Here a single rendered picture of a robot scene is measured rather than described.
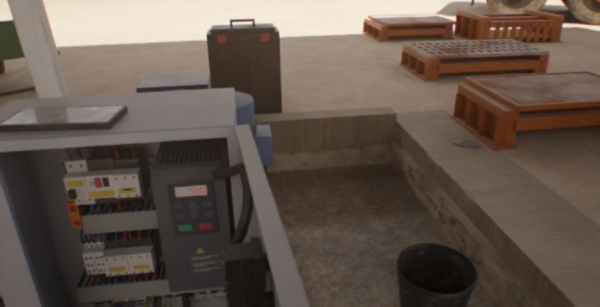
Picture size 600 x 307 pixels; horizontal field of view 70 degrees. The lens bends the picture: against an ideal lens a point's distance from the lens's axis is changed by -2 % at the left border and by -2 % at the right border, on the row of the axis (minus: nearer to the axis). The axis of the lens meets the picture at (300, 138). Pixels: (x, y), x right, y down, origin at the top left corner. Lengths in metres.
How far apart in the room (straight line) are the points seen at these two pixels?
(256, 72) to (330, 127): 0.66
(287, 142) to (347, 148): 0.45
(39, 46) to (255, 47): 2.03
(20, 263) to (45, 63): 0.64
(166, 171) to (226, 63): 2.48
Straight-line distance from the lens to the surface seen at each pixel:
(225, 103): 0.75
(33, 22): 1.31
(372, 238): 2.55
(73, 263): 1.05
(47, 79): 1.34
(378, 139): 3.29
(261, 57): 3.16
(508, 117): 2.90
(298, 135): 3.13
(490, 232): 2.25
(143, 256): 0.90
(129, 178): 0.81
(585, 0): 8.79
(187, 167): 0.73
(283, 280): 0.35
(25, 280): 0.86
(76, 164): 0.85
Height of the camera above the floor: 1.48
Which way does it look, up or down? 23 degrees down
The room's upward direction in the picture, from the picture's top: 1 degrees counter-clockwise
